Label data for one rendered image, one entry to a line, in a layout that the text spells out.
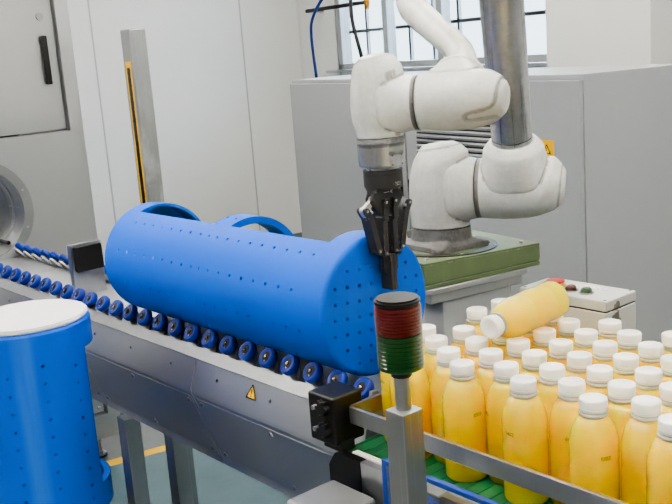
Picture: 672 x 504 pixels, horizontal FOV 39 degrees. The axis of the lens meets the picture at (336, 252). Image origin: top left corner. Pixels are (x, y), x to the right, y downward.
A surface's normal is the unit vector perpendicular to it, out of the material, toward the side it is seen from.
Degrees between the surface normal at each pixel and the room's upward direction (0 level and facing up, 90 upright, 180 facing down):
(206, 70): 90
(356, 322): 90
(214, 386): 70
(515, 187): 107
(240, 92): 90
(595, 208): 90
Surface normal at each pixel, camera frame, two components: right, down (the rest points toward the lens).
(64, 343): 0.77, 0.07
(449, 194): -0.25, 0.22
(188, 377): -0.73, -0.15
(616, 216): 0.50, 0.14
